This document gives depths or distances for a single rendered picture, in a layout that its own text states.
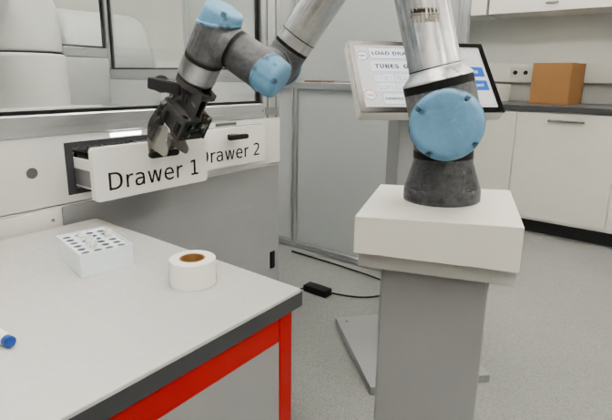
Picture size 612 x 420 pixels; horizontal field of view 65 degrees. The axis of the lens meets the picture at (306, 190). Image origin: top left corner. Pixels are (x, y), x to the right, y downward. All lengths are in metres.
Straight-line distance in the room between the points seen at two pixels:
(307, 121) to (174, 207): 1.71
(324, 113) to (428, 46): 2.05
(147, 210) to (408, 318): 0.68
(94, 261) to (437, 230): 0.56
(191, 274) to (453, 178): 0.51
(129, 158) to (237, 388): 0.56
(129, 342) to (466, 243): 0.54
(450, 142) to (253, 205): 0.85
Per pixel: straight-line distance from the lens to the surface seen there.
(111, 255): 0.84
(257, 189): 1.51
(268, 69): 0.87
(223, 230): 1.44
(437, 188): 0.94
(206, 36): 0.91
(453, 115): 0.78
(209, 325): 0.65
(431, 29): 0.81
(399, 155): 1.77
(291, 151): 2.98
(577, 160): 3.63
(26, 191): 1.11
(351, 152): 2.74
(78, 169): 1.13
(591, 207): 3.67
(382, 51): 1.78
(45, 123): 1.11
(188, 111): 0.98
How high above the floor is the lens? 1.07
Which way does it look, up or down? 13 degrees down
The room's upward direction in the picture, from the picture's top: 1 degrees clockwise
